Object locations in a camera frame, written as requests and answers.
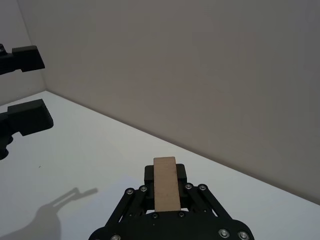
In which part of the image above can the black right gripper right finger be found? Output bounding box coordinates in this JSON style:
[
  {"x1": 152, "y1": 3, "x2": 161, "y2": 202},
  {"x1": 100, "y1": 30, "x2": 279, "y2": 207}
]
[{"x1": 175, "y1": 163, "x2": 234, "y2": 222}]

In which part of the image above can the light brown wooden block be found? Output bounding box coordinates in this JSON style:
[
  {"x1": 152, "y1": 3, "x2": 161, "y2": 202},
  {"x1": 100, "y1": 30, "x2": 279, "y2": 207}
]
[{"x1": 153, "y1": 156, "x2": 181, "y2": 214}]

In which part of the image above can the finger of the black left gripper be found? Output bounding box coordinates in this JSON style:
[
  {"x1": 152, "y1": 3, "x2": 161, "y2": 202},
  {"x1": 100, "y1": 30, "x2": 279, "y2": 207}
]
[
  {"x1": 0, "y1": 98, "x2": 54, "y2": 161},
  {"x1": 0, "y1": 43, "x2": 46, "y2": 76}
]

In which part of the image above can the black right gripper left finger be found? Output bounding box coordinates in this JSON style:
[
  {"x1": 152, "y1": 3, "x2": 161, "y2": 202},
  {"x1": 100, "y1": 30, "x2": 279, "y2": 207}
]
[{"x1": 105, "y1": 164, "x2": 156, "y2": 224}]

